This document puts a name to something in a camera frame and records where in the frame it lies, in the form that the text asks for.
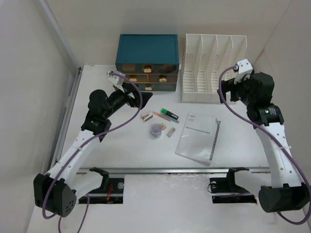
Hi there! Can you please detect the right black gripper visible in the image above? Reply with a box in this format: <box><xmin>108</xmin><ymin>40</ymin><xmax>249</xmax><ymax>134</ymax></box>
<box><xmin>217</xmin><ymin>73</ymin><xmax>256</xmax><ymax>107</ymax></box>

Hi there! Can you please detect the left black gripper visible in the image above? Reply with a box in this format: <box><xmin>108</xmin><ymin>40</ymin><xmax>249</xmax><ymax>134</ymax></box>
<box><xmin>103</xmin><ymin>83</ymin><xmax>152</xmax><ymax>119</ymax></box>

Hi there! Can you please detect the pink mini stapler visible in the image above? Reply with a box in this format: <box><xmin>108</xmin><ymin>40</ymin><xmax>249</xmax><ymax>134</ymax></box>
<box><xmin>141</xmin><ymin>112</ymin><xmax>154</xmax><ymax>122</ymax></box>

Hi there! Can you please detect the teal drawer organizer box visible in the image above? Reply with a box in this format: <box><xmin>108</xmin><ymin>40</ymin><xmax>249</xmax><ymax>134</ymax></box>
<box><xmin>115</xmin><ymin>34</ymin><xmax>179</xmax><ymax>92</ymax></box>

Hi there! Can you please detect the white spiral manual booklet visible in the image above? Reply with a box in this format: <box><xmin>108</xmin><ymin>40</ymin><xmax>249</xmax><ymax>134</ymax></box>
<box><xmin>175</xmin><ymin>113</ymin><xmax>221</xmax><ymax>166</ymax></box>

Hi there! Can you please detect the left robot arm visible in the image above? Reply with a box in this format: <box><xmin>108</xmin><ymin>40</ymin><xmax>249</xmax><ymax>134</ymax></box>
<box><xmin>33</xmin><ymin>83</ymin><xmax>153</xmax><ymax>217</ymax></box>

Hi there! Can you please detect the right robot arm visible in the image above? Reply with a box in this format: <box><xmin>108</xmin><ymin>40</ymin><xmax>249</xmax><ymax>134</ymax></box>
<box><xmin>217</xmin><ymin>72</ymin><xmax>311</xmax><ymax>214</ymax></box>

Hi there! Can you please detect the green black highlighter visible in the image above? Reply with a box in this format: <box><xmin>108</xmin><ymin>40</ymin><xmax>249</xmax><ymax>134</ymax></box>
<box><xmin>161</xmin><ymin>108</ymin><xmax>179</xmax><ymax>120</ymax></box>

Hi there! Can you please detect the orange pen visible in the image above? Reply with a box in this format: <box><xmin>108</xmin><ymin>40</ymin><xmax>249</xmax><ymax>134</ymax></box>
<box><xmin>153</xmin><ymin>111</ymin><xmax>171</xmax><ymax>122</ymax></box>

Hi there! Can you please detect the blue pen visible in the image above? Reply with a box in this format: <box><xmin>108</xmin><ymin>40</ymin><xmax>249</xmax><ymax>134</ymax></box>
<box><xmin>160</xmin><ymin>113</ymin><xmax>180</xmax><ymax>124</ymax></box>

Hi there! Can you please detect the silver staple box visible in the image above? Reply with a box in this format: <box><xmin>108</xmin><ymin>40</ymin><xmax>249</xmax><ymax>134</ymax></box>
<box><xmin>167</xmin><ymin>128</ymin><xmax>176</xmax><ymax>137</ymax></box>

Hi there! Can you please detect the white file rack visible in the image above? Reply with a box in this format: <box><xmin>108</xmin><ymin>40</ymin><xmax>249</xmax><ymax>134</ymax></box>
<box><xmin>180</xmin><ymin>33</ymin><xmax>247</xmax><ymax>104</ymax></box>

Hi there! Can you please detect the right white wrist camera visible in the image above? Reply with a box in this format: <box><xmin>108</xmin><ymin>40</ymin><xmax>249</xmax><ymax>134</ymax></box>
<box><xmin>233</xmin><ymin>59</ymin><xmax>253</xmax><ymax>83</ymax></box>

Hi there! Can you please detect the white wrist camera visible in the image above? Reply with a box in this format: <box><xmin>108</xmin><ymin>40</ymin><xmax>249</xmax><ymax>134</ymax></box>
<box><xmin>107</xmin><ymin>71</ymin><xmax>125</xmax><ymax>89</ymax></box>
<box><xmin>233</xmin><ymin>59</ymin><xmax>253</xmax><ymax>83</ymax></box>

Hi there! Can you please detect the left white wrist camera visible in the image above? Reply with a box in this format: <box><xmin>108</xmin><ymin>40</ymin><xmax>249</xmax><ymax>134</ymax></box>
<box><xmin>107</xmin><ymin>71</ymin><xmax>125</xmax><ymax>89</ymax></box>

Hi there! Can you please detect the aluminium table rail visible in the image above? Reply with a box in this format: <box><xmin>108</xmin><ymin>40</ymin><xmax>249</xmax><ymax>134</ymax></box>
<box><xmin>77</xmin><ymin>166</ymin><xmax>271</xmax><ymax>176</ymax></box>

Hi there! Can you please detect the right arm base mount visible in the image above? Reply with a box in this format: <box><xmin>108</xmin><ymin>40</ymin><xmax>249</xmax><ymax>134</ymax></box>
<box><xmin>207</xmin><ymin>167</ymin><xmax>257</xmax><ymax>204</ymax></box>

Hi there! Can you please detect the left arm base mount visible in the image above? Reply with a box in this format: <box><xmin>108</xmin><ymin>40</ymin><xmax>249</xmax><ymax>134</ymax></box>
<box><xmin>87</xmin><ymin>167</ymin><xmax>125</xmax><ymax>204</ymax></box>

